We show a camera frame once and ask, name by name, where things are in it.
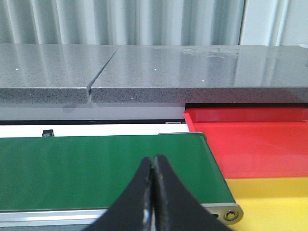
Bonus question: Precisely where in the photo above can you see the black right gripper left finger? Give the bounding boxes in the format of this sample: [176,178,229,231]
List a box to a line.
[84,157,153,231]

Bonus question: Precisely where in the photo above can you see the white pleated curtain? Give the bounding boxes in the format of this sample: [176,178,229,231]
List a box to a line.
[0,0,308,46]

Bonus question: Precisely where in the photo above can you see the small black sensor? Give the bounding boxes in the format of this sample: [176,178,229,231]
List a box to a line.
[42,129,54,137]

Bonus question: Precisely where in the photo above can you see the green conveyor belt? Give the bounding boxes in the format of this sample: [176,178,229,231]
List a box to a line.
[0,133,235,211]

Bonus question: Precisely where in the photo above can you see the grey granite slab right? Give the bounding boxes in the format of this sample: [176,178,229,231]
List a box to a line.
[91,46,308,104]

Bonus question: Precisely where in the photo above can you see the aluminium conveyor side rail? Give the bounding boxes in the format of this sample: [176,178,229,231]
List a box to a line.
[0,203,244,227]

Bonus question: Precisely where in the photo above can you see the grey granite slab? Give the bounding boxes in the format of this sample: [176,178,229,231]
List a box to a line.
[0,44,119,104]
[91,46,308,104]

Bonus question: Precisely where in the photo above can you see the yellow plastic tray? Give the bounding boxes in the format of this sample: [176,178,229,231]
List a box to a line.
[227,177,308,231]

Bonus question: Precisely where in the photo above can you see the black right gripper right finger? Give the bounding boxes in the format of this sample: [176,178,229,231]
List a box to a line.
[154,154,231,231]

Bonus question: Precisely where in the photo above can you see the red plastic tray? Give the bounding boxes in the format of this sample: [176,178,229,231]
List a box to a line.
[184,107,308,179]

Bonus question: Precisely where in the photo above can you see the grey granite slab left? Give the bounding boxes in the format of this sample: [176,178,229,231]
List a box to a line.
[0,44,119,104]

